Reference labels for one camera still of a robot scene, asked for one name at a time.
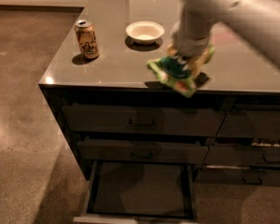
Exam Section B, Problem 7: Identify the green rice chip bag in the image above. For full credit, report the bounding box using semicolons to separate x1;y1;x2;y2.
147;44;215;98

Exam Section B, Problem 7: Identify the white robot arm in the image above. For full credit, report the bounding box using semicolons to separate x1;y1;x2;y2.
173;0;280;69

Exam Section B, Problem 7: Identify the top right drawer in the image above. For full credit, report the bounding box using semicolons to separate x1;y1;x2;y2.
217;109;280;139

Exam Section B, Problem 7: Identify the dark grey drawer cabinet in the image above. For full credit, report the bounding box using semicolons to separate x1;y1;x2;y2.
39;0;280;224

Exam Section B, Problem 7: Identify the top left drawer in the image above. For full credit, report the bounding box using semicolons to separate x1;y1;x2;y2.
62;104;225;136

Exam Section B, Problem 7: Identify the bottom right drawer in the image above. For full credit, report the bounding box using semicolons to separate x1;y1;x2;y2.
192;168;280;187

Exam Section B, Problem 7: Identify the middle left drawer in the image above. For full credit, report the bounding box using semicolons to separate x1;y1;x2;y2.
77;139;208;164

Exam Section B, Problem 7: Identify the open bottom left drawer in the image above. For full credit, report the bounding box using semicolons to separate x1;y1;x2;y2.
73;161;197;224

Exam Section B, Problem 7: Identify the white paper bowl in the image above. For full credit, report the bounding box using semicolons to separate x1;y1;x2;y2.
125;21;164;46

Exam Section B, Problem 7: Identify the orange soda can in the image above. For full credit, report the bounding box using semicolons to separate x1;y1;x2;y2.
75;20;99;60

